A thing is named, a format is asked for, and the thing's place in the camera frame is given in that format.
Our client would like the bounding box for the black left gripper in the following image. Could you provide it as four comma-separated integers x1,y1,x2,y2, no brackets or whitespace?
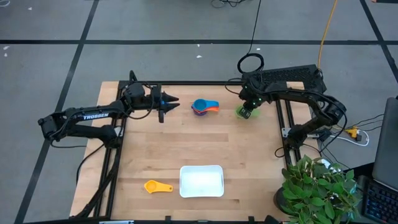
143,84,181,124

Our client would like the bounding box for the black backlit keyboard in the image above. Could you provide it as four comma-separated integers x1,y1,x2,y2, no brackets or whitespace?
363,179,398,224

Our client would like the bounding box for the blue measuring cup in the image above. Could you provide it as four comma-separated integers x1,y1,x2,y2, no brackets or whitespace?
191,98,220,113

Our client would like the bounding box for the green leafy plant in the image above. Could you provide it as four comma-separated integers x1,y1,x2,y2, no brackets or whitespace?
280,154,364,224

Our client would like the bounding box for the orange measuring cup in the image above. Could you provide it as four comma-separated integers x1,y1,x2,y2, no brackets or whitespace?
194,105,220,113

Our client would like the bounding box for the yellow hanging cable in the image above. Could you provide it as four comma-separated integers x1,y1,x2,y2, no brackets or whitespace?
317,0,339,70

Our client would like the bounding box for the black plant pot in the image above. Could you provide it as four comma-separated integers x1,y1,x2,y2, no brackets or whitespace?
272,186,292,217

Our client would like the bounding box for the white plastic basket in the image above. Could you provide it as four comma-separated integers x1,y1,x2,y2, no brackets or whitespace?
179,164,225,198

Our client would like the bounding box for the black aluminium table frame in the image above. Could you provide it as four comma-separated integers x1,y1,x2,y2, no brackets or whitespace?
73,79,302,224

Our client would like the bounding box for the green measuring cup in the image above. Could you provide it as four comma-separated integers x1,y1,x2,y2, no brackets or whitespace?
234,104,261,119

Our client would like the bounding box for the orange power plug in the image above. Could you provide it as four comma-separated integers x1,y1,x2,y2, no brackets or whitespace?
346,126,361,139

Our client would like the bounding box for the yellow measuring cup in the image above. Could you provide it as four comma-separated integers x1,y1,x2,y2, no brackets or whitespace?
144,179,174,194

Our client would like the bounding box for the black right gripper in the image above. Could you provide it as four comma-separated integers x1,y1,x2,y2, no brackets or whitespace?
239,93,266,120

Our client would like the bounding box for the white power cable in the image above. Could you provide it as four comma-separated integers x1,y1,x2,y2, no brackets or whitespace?
329,129,371,147

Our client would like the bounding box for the black coiled floor cable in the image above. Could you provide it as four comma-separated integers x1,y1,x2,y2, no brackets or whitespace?
237,0,265,75

